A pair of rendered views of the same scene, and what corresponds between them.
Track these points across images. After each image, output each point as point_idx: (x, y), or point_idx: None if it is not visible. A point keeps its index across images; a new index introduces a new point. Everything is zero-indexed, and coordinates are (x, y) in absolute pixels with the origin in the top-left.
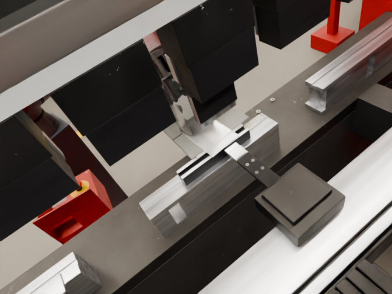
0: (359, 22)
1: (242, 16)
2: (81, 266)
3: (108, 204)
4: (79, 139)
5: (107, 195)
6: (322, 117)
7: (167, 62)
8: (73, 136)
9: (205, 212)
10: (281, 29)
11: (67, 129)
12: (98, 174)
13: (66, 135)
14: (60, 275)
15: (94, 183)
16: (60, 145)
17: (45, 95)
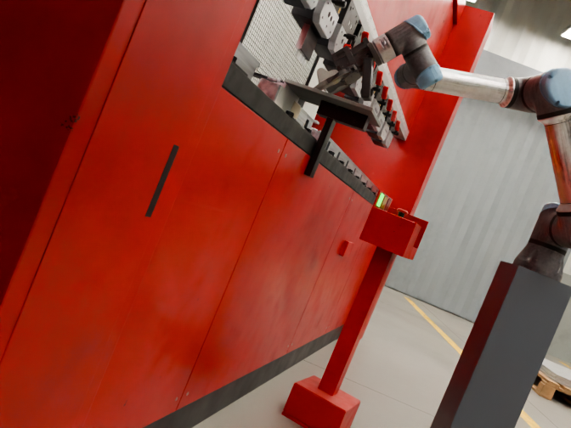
0: (222, 83)
1: None
2: (314, 132)
3: (371, 232)
4: (506, 292)
5: (387, 246)
6: None
7: (357, 45)
8: (508, 283)
9: None
10: None
11: (514, 268)
12: (472, 360)
13: (511, 273)
14: (315, 121)
15: (393, 214)
16: (503, 278)
17: (554, 228)
